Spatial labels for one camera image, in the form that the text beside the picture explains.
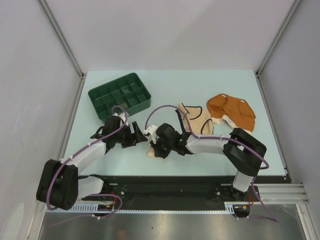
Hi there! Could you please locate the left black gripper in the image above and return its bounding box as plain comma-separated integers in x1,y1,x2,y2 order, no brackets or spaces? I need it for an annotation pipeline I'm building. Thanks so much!
113,121,147,149

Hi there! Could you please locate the peach boxer underwear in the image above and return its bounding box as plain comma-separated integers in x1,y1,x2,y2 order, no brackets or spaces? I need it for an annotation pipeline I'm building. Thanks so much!
147,146,156,158

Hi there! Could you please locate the beige navy-trimmed underwear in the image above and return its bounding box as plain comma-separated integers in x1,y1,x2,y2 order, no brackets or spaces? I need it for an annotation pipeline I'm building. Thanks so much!
176,103,214,135

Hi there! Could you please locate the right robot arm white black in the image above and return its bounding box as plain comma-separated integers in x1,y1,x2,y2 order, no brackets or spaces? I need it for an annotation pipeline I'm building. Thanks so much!
144,123,269,201

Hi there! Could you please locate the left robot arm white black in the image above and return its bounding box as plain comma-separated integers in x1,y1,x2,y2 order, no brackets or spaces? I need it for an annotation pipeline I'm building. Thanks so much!
36,114,148,210

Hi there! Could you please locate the orange brown underwear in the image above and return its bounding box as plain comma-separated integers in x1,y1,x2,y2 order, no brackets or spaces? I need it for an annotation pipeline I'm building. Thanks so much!
206,93,256,134

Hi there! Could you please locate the green compartment tray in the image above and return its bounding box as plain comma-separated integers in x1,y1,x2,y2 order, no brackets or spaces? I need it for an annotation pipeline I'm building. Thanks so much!
88,72,152,122

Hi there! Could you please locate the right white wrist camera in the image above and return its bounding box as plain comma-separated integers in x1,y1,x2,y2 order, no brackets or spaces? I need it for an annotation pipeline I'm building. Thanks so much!
143,125,158,144

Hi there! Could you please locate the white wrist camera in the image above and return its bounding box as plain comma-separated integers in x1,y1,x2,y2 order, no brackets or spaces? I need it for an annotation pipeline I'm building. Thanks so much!
143,125,158,144
112,112,129,126

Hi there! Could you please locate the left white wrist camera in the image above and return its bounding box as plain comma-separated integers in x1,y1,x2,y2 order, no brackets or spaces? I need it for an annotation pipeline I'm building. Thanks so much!
112,112,129,126

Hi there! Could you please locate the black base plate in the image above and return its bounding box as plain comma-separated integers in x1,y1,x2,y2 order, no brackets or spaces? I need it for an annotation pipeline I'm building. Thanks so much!
82,174,261,212

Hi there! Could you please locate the white slotted cable duct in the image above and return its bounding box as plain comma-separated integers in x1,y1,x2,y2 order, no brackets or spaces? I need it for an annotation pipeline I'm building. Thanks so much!
47,202,249,216

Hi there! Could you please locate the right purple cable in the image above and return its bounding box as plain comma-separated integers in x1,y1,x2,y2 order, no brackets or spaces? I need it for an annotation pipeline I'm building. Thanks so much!
144,104,280,223

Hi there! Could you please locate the left aluminium frame post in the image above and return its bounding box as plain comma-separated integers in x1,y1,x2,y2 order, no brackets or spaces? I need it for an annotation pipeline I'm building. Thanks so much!
37,0,87,78

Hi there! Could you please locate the aluminium frame post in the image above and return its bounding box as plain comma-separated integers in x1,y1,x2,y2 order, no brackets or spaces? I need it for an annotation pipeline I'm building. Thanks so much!
256,0,303,76
37,0,87,78

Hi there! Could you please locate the right aluminium frame post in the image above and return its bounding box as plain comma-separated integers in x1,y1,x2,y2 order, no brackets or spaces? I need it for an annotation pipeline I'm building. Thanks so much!
256,0,303,76

